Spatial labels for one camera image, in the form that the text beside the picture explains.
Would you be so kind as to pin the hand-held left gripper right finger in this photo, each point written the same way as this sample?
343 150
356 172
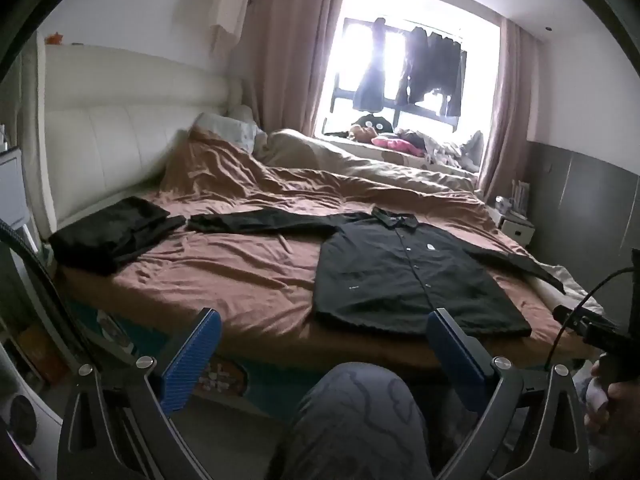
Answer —
460 355

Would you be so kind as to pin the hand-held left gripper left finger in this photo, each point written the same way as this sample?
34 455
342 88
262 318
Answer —
192 355

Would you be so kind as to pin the black button shirt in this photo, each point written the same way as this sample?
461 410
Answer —
400 280

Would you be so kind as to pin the folded black clothes pile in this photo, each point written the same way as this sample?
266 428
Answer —
110 235

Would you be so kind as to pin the clothes heap on sill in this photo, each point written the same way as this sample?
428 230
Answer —
455 152

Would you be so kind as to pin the hanging dark clothes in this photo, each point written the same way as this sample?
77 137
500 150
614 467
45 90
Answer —
435 70

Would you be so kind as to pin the person's right hand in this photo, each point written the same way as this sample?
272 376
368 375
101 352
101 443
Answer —
622 410

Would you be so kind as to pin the bed with brown sheet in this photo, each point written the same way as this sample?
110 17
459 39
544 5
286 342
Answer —
240 270

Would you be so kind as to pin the person's left leg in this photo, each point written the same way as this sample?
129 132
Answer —
350 425

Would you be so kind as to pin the white nightstand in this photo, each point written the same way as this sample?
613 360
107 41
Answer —
517 230

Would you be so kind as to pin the cup on nightstand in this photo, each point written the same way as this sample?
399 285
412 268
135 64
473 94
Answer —
502 204

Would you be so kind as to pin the books on nightstand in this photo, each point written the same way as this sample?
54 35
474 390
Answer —
520 197

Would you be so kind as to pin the white round appliance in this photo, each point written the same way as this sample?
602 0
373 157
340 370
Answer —
30 410

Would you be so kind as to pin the pink plush toy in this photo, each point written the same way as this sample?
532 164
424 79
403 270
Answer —
397 145

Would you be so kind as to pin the beige duvet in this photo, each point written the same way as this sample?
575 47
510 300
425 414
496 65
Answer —
350 165

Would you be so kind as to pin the white pillow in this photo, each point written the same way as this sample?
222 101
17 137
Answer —
241 114
230 127

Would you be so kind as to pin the white padded headboard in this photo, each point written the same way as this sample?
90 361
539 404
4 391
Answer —
115 130

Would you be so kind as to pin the grey nightstand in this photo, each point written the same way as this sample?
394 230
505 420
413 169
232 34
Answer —
12 195

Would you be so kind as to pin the brown teddy bear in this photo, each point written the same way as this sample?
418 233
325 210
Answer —
361 134

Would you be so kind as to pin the window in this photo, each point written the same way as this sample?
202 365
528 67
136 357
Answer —
475 110

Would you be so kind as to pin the black plush toy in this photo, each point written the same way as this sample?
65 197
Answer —
375 121

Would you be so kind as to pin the pink curtain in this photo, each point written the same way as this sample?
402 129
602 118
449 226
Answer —
505 110
290 60

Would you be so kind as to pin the hanging dark trousers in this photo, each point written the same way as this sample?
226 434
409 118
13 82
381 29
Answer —
370 80

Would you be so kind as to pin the orange toy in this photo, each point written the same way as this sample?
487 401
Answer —
54 38

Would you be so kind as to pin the white hanging cloth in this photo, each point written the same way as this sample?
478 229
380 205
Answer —
225 5

